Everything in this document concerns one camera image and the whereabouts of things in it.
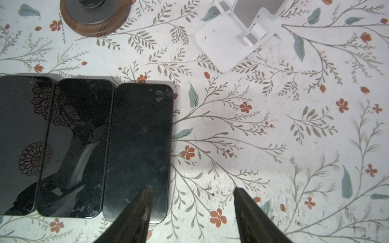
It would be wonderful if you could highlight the white folding phone stand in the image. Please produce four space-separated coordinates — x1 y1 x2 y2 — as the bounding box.
195 1 287 72

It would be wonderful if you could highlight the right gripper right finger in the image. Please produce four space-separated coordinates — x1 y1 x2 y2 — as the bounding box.
234 187 291 243

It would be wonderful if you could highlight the black phone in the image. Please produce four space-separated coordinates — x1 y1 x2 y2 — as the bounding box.
37 79 114 218
1 76 55 216
103 83 174 223

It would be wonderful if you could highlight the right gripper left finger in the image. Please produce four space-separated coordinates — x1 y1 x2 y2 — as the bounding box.
94 186 153 243

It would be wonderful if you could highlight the wooden base stand centre-right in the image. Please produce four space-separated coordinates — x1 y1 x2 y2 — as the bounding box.
60 0 131 37

